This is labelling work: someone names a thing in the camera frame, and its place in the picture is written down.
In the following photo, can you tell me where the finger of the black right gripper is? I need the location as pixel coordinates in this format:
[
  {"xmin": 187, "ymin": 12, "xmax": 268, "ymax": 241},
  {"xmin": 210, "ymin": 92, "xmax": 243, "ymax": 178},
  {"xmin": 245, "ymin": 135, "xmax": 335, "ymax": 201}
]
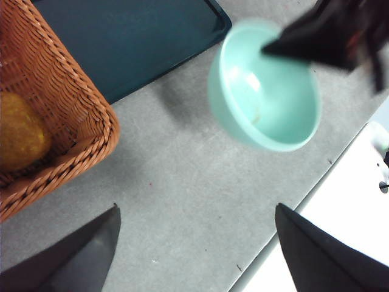
[
  {"xmin": 364, "ymin": 0, "xmax": 389, "ymax": 92},
  {"xmin": 261, "ymin": 0, "xmax": 365, "ymax": 72}
]

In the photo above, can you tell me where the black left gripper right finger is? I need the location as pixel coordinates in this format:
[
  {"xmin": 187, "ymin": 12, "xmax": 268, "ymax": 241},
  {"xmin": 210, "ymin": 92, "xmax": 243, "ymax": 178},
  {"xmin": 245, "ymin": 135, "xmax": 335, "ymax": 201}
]
[{"xmin": 275, "ymin": 203, "xmax": 389, "ymax": 292}]

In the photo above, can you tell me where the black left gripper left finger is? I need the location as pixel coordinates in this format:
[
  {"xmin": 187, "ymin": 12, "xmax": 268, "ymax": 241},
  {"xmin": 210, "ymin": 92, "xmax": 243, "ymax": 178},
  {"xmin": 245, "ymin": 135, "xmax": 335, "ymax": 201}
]
[{"xmin": 0, "ymin": 203, "xmax": 122, "ymax": 292}]

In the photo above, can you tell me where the teal ribbed bowl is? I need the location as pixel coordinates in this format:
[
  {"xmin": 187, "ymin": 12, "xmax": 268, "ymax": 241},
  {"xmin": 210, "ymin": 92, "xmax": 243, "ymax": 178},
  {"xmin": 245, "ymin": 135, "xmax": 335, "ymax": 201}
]
[{"xmin": 207, "ymin": 18, "xmax": 322, "ymax": 153}]

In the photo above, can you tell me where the fuzzy brown-yellow kiwi fruit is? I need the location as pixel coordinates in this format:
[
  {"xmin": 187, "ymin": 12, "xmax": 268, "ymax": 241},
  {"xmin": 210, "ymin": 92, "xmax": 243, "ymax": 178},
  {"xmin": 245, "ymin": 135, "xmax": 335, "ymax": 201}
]
[{"xmin": 0, "ymin": 92, "xmax": 53, "ymax": 172}]

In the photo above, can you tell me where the brown wicker basket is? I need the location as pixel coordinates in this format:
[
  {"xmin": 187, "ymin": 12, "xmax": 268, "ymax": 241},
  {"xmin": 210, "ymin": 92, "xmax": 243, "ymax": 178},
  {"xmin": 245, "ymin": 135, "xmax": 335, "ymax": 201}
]
[{"xmin": 0, "ymin": 0, "xmax": 121, "ymax": 223}]

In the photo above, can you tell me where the dark rectangular tray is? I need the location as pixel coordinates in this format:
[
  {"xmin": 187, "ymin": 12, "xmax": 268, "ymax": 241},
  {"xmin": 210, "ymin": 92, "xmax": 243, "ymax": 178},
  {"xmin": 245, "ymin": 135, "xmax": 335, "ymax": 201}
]
[{"xmin": 30, "ymin": 0, "xmax": 233, "ymax": 106}]

